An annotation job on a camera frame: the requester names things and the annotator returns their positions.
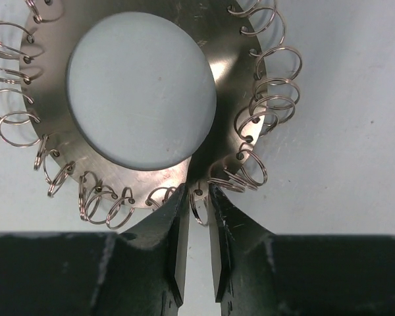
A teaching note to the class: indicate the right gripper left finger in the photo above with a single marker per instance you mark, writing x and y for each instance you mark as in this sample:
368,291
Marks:
138,272

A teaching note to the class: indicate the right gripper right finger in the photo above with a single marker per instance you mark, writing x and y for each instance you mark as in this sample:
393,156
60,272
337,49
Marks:
257,272

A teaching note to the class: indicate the metal disc with keyrings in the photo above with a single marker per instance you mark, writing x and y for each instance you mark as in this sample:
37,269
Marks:
245,111

